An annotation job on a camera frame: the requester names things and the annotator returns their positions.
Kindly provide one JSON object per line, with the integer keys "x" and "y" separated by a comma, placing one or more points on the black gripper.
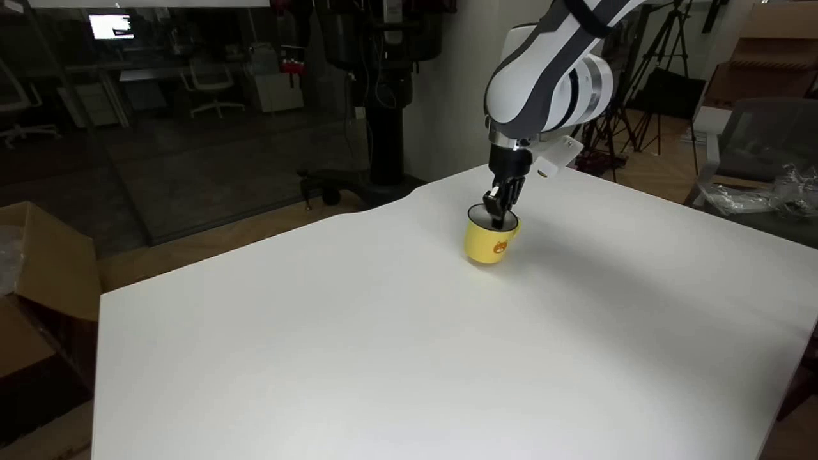
{"x": 511, "y": 160}

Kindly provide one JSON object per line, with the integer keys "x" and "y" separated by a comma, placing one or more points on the yellow cup with dark rim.
{"x": 489, "y": 246}

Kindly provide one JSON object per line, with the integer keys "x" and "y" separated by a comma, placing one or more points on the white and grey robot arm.
{"x": 545, "y": 77}

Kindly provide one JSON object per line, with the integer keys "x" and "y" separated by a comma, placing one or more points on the black pillar machine stand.
{"x": 387, "y": 128}

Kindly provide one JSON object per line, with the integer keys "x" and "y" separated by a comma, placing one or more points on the white storage cabinet box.
{"x": 279, "y": 93}

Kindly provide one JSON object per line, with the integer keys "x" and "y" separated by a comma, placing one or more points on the clear crumpled plastic bag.
{"x": 769, "y": 196}

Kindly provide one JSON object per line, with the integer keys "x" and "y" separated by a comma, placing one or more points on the stacked brown cardboard boxes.
{"x": 751, "y": 67}

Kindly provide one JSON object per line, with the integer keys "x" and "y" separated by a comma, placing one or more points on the white office chair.
{"x": 211, "y": 82}

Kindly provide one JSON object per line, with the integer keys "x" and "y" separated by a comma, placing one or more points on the lit computer monitor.
{"x": 112, "y": 28}

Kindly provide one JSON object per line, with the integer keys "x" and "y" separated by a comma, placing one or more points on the open brown cardboard box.
{"x": 53, "y": 265}

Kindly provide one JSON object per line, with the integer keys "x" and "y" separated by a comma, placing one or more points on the grey office chair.
{"x": 17, "y": 99}

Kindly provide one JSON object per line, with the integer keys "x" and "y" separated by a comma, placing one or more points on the black camera tripod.
{"x": 636, "y": 103}

